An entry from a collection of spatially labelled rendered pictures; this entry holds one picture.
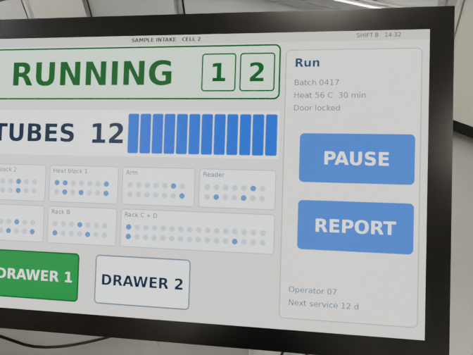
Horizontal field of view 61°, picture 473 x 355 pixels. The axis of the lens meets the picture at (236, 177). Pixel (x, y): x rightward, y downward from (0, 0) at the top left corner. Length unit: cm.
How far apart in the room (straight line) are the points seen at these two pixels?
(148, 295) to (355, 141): 24
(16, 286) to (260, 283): 24
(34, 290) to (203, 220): 18
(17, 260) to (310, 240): 28
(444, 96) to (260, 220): 19
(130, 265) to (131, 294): 3
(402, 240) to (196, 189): 19
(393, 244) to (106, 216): 26
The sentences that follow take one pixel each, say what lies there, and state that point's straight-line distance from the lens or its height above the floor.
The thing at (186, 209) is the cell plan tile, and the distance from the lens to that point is 38.
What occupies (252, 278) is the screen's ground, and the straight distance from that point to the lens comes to 37.
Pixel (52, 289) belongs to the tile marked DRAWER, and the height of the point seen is 99.
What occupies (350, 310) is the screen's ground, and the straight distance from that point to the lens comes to 38.
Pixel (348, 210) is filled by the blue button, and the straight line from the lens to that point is 37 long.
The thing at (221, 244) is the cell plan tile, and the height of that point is 103.
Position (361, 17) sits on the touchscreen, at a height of 119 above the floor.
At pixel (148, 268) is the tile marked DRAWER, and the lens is 39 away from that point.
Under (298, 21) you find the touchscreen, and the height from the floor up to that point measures 119.
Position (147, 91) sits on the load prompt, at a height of 114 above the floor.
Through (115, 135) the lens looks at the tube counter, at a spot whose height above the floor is 111.
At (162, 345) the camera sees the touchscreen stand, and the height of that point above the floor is 75.
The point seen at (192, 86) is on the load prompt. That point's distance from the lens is 39.
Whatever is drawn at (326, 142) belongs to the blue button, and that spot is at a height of 111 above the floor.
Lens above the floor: 131
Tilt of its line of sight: 38 degrees down
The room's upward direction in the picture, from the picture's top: 5 degrees counter-clockwise
